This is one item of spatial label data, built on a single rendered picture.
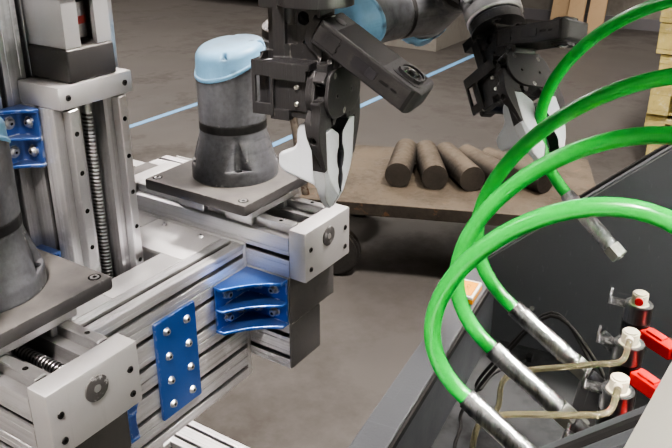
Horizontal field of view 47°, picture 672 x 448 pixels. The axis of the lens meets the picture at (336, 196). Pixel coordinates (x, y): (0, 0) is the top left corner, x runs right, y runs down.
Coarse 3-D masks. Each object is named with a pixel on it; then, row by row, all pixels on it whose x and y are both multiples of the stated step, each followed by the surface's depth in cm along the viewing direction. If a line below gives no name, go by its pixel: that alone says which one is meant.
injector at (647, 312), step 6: (648, 300) 80; (630, 306) 79; (624, 312) 80; (630, 312) 79; (636, 312) 79; (642, 312) 78; (648, 312) 79; (624, 318) 80; (630, 318) 79; (636, 318) 79; (642, 318) 79; (648, 318) 79; (624, 324) 80; (630, 324) 80; (636, 324) 79; (642, 324) 79; (648, 324) 79; (612, 336) 82; (606, 348) 83; (612, 348) 82
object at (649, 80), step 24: (648, 72) 64; (600, 96) 66; (552, 120) 68; (528, 144) 70; (504, 168) 72; (480, 192) 74; (480, 264) 76; (504, 288) 77; (528, 312) 76; (552, 336) 76; (576, 360) 75
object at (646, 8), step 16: (656, 0) 77; (624, 16) 80; (640, 16) 79; (592, 32) 83; (608, 32) 82; (576, 48) 85; (560, 64) 87; (560, 80) 89; (544, 96) 90; (544, 112) 91; (560, 176) 92; (560, 192) 92
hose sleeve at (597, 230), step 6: (570, 192) 91; (564, 198) 91; (570, 198) 91; (576, 198) 91; (582, 222) 90; (588, 222) 90; (594, 222) 90; (600, 222) 90; (588, 228) 90; (594, 228) 89; (600, 228) 89; (594, 234) 89; (600, 234) 89; (606, 234) 89; (600, 240) 89; (606, 240) 89; (612, 240) 89; (606, 246) 89
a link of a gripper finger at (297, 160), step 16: (304, 128) 73; (304, 144) 74; (336, 144) 74; (288, 160) 76; (304, 160) 75; (336, 160) 75; (304, 176) 76; (320, 176) 74; (336, 176) 75; (320, 192) 75; (336, 192) 76
